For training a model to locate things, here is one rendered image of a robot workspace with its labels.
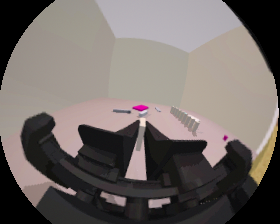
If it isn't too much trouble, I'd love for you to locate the magenta flat square slab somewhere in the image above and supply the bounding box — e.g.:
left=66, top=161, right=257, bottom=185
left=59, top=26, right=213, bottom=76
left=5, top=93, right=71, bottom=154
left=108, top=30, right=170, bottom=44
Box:
left=132, top=104, right=149, bottom=112

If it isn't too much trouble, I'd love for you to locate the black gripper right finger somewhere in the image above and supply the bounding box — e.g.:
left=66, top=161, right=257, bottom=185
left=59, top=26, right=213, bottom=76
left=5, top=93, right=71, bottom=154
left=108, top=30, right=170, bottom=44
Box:
left=144, top=121, right=207, bottom=181

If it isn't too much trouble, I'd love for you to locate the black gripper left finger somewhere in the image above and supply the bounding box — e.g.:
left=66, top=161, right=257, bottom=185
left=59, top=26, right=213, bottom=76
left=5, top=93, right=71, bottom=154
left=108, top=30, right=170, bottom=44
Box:
left=77, top=119, right=140, bottom=178

